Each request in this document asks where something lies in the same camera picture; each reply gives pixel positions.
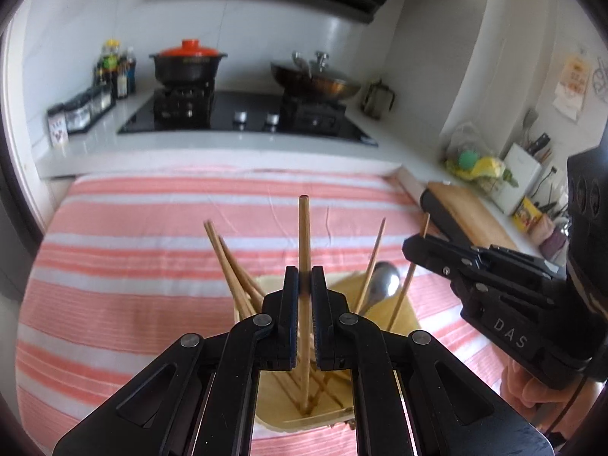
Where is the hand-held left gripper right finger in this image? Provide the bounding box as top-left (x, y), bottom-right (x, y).
top-left (311, 268), bottom-right (554, 456)

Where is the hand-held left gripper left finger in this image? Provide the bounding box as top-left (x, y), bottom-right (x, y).
top-left (52, 267), bottom-right (299, 456)

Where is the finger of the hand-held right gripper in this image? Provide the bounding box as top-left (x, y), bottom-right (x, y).
top-left (403, 234), bottom-right (567, 291)
top-left (422, 191), bottom-right (472, 248)

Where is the cream ribbed utensil holder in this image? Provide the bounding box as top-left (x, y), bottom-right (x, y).
top-left (233, 271), bottom-right (422, 436)

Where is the stainless steel spoon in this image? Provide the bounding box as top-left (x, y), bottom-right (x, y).
top-left (358, 262), bottom-right (401, 317)

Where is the person's right hand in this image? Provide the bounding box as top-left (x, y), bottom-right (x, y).
top-left (499, 360), bottom-right (605, 434)

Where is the wooden cutting board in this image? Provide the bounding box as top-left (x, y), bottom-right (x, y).
top-left (427, 181), bottom-right (519, 253)

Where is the plastic bag with produce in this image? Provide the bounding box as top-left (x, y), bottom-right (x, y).
top-left (445, 122), bottom-right (519, 192)

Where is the yellow packet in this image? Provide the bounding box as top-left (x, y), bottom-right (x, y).
top-left (512, 197), bottom-right (547, 234)

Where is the white knife block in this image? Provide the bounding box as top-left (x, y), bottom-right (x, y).
top-left (499, 142), bottom-right (543, 215)

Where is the pink cup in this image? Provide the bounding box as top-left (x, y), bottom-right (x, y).
top-left (532, 214), bottom-right (567, 253)

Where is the glass pitcher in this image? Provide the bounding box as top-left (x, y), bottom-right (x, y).
top-left (360, 79), bottom-right (396, 120)

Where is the pink striped tablecloth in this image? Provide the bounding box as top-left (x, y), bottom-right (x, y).
top-left (14, 166), bottom-right (523, 456)

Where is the wok with glass lid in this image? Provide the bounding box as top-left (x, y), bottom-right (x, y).
top-left (271, 50), bottom-right (363, 101)

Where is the black gas stove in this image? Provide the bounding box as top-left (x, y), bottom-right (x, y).
top-left (118, 86), bottom-right (379, 148)

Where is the black pot with red lid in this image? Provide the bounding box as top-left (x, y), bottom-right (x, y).
top-left (149, 39), bottom-right (228, 88)

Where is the row of spice jars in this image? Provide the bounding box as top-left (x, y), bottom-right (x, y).
top-left (64, 84), bottom-right (116, 133)

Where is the yellow-capped sauce bottle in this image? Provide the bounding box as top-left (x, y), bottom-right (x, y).
top-left (96, 39), bottom-right (122, 99)

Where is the wall paper notice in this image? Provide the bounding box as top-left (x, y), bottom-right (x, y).
top-left (553, 54), bottom-right (591, 120)

